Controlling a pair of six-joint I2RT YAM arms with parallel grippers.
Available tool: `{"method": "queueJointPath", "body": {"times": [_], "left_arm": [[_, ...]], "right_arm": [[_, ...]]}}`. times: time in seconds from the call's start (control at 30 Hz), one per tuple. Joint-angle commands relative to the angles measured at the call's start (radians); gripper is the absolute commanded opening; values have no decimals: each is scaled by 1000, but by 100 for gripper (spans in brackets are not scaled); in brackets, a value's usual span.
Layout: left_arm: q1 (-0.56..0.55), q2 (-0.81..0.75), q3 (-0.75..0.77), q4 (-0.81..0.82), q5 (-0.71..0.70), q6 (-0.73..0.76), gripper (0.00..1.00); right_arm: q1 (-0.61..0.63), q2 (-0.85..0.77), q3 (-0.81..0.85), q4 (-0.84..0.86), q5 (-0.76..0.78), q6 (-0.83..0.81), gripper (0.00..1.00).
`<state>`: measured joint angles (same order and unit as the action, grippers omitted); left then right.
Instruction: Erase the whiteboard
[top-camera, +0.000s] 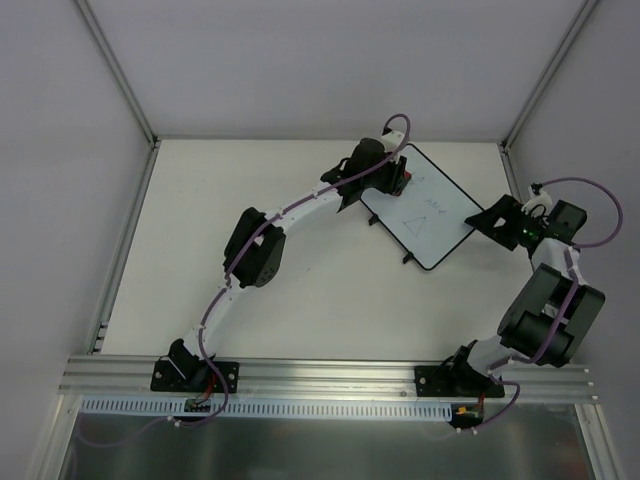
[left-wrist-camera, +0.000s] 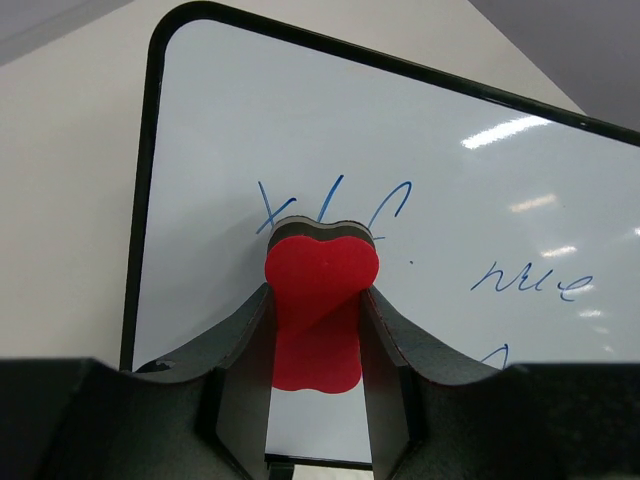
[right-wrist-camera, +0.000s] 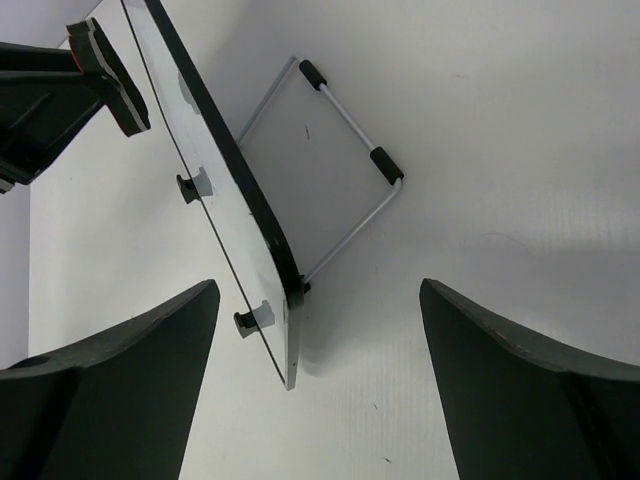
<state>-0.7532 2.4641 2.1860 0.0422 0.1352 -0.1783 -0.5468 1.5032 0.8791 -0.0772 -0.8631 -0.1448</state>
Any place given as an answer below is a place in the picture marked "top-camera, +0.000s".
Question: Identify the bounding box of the aluminium frame post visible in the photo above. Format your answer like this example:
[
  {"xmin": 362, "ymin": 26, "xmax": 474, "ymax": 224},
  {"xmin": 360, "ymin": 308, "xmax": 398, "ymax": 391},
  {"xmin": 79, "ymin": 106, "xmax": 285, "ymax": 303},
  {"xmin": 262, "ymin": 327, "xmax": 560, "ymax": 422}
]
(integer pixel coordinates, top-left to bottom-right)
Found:
[
  {"xmin": 501, "ymin": 0, "xmax": 601, "ymax": 149},
  {"xmin": 72, "ymin": 0, "xmax": 158, "ymax": 146}
]

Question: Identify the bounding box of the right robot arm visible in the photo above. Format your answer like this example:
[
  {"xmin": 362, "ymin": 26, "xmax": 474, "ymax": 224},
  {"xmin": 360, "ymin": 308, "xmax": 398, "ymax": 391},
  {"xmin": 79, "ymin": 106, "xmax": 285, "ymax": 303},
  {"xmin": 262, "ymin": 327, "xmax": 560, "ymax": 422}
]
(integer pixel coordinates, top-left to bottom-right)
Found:
[{"xmin": 446, "ymin": 195, "xmax": 605, "ymax": 396}]

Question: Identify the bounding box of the left aluminium frame post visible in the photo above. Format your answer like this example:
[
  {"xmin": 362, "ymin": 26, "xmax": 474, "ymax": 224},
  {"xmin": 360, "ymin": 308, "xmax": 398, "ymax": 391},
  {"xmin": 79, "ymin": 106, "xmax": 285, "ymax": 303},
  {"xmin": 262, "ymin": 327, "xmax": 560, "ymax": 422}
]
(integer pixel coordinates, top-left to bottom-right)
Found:
[{"xmin": 72, "ymin": 0, "xmax": 158, "ymax": 146}]

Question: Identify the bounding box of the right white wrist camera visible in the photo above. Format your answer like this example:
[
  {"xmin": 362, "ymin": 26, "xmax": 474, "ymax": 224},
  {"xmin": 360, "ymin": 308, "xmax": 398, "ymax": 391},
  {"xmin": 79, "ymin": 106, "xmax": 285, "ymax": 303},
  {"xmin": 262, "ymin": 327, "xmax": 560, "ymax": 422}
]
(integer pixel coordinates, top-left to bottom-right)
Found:
[{"xmin": 521, "ymin": 183, "xmax": 553, "ymax": 218}]

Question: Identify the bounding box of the wire whiteboard stand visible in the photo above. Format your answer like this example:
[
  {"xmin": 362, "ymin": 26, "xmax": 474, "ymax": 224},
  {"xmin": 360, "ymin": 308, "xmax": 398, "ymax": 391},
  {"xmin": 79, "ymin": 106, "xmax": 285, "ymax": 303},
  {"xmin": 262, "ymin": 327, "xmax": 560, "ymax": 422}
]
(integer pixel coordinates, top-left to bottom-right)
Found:
[{"xmin": 367, "ymin": 213, "xmax": 415, "ymax": 265}]

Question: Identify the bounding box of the purple cable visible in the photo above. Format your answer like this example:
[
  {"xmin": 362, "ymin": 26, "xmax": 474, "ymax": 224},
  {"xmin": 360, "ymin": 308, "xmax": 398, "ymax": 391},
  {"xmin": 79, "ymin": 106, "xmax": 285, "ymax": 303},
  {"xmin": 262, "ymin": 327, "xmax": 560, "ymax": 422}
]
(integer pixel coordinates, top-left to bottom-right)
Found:
[
  {"xmin": 449, "ymin": 174, "xmax": 625, "ymax": 436},
  {"xmin": 74, "ymin": 113, "xmax": 414, "ymax": 446}
]

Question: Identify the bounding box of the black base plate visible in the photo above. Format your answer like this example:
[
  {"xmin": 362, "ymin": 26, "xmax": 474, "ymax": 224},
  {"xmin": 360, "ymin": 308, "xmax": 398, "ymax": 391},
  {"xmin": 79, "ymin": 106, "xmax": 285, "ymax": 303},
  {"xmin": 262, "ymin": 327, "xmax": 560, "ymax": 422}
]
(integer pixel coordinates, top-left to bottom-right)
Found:
[
  {"xmin": 413, "ymin": 365, "xmax": 505, "ymax": 399},
  {"xmin": 150, "ymin": 357, "xmax": 240, "ymax": 394}
]

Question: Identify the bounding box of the aluminium mounting rail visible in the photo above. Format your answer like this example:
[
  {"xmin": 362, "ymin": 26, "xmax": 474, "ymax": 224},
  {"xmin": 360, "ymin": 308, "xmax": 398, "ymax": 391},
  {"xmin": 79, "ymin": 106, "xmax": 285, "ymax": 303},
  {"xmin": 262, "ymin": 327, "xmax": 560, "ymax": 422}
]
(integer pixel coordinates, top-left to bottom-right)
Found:
[{"xmin": 57, "ymin": 355, "xmax": 600, "ymax": 404}]

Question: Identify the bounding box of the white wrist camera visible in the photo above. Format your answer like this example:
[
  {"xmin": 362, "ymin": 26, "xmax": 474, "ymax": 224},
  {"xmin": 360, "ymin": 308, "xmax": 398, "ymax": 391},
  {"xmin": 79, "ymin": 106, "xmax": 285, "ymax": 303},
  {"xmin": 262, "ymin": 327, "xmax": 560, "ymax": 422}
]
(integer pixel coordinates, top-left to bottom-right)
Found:
[
  {"xmin": 379, "ymin": 130, "xmax": 407, "ymax": 155},
  {"xmin": 521, "ymin": 183, "xmax": 553, "ymax": 218}
]

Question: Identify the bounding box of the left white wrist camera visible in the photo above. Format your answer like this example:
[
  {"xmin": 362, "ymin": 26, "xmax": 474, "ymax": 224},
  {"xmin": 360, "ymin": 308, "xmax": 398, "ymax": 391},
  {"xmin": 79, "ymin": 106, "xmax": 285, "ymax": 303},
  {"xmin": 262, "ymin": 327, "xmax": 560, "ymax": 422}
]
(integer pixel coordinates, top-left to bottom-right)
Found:
[{"xmin": 379, "ymin": 130, "xmax": 407, "ymax": 155}]

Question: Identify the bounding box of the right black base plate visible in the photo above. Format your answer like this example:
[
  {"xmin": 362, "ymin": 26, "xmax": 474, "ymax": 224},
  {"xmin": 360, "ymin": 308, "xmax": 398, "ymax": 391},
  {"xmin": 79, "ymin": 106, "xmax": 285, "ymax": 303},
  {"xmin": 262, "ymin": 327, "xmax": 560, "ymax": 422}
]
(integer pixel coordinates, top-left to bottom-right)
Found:
[{"xmin": 413, "ymin": 365, "xmax": 505, "ymax": 399}]

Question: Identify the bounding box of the small black-framed whiteboard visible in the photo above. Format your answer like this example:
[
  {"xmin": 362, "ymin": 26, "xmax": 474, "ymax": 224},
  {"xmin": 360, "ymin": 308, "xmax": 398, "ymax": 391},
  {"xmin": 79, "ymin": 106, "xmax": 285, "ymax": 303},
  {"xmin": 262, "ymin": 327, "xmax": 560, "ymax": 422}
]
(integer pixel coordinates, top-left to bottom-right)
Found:
[{"xmin": 361, "ymin": 144, "xmax": 483, "ymax": 271}]

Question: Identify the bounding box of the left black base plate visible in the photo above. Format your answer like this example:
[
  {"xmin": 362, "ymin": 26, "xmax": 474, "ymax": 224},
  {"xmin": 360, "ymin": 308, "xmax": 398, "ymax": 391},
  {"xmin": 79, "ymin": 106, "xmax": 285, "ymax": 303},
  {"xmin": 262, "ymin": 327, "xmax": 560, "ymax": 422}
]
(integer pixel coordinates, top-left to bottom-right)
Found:
[{"xmin": 150, "ymin": 357, "xmax": 240, "ymax": 394}]

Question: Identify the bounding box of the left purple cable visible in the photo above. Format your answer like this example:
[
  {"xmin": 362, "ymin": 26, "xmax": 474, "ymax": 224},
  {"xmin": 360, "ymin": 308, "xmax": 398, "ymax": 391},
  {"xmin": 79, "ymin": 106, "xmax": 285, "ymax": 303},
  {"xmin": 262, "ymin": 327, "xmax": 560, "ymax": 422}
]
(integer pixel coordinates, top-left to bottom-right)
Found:
[{"xmin": 74, "ymin": 113, "xmax": 414, "ymax": 446}]

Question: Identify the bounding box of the white slotted cable duct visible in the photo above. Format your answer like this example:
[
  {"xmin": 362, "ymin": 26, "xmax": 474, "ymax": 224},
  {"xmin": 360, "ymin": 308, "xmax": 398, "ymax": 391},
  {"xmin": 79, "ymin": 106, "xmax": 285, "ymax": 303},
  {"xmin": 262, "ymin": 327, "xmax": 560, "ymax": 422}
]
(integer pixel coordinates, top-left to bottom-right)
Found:
[{"xmin": 79, "ymin": 396, "xmax": 453, "ymax": 422}]

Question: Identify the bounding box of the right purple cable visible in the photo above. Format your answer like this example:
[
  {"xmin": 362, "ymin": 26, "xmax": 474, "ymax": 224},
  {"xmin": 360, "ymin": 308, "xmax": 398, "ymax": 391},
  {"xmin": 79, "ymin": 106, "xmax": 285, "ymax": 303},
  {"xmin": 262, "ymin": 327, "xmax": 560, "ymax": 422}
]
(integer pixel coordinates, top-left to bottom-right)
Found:
[{"xmin": 449, "ymin": 174, "xmax": 625, "ymax": 436}]

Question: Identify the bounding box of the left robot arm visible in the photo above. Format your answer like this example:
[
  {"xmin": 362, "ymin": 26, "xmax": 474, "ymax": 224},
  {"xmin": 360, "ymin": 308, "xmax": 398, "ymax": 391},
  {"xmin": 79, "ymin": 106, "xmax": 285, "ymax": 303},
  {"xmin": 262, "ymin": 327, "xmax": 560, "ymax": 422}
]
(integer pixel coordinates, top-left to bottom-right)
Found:
[{"xmin": 164, "ymin": 128, "xmax": 409, "ymax": 391}]

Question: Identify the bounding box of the right aluminium frame post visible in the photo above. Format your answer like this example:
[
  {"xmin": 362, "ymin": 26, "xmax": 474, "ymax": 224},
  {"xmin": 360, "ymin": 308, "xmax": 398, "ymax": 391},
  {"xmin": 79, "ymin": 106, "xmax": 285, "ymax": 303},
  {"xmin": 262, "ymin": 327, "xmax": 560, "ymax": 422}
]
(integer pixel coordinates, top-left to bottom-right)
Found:
[{"xmin": 501, "ymin": 0, "xmax": 601, "ymax": 149}]

